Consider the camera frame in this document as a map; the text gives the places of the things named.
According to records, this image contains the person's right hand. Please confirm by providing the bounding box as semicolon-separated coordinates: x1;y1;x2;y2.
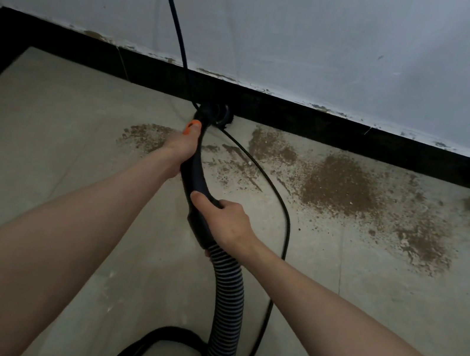
179;189;270;274

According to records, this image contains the person's left forearm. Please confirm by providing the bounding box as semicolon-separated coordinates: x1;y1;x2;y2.
0;123;182;356

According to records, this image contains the person's left hand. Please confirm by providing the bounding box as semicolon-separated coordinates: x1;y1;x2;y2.
155;115;204;183

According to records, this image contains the brown dirt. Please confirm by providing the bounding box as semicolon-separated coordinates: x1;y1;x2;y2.
104;104;470;283

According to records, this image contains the black ribbed vacuum hose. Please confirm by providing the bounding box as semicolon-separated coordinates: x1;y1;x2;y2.
144;98;279;356

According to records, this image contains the person's right forearm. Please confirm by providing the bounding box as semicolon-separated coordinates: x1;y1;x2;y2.
227;238;470;356

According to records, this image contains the black baseboard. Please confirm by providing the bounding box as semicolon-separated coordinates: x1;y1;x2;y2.
0;5;470;197

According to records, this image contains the black power cord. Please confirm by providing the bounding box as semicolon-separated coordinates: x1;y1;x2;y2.
92;0;331;356

